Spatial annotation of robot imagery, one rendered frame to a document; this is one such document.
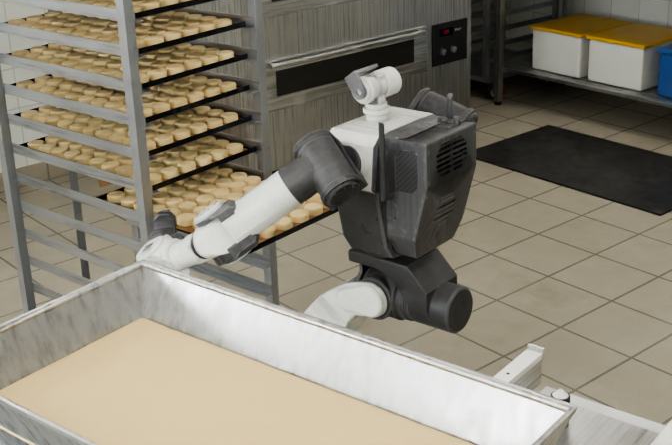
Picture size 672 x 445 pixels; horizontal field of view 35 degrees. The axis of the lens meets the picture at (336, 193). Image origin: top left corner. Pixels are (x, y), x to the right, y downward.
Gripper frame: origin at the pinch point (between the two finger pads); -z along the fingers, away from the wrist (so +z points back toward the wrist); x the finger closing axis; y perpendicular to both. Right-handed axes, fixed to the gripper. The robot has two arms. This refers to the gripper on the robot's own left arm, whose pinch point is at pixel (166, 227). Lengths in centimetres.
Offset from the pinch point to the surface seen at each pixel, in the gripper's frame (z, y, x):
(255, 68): -33, -25, 33
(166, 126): -25.2, -0.1, 19.7
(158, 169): -16.8, 2.3, 10.3
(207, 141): -38.4, -10.4, 10.5
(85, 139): -20.5, 21.4, 18.7
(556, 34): -330, -199, -31
